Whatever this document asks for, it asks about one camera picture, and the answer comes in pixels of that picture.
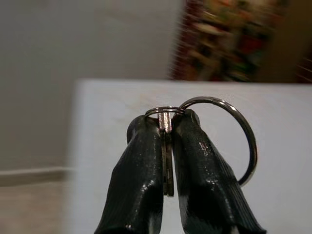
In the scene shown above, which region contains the large silver key ring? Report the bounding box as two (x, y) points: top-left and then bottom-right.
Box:
(179, 96), (258, 188)

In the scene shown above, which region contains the colourful patterned rug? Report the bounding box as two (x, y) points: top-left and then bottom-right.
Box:
(167, 0), (294, 82)

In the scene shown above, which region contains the small silver key ring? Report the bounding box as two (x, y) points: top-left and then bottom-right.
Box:
(144, 106), (186, 120)

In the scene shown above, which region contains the silver key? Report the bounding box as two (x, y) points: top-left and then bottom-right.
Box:
(157, 111), (175, 197)

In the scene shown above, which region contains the beige skirting board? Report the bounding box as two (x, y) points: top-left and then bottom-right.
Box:
(0, 170), (74, 188)

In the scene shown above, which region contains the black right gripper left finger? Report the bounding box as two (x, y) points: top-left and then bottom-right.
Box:
(94, 115), (164, 234)

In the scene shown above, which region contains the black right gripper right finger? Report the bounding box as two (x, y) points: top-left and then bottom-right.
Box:
(171, 109), (267, 234)

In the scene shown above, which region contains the white cabinet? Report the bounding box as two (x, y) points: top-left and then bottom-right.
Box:
(70, 78), (312, 234)

